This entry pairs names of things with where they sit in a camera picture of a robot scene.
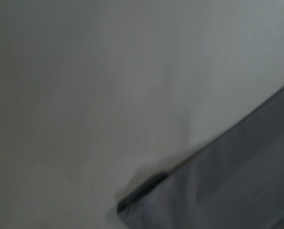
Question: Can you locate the dark brown t-shirt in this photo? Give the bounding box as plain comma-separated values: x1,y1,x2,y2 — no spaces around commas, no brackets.
117,87,284,229

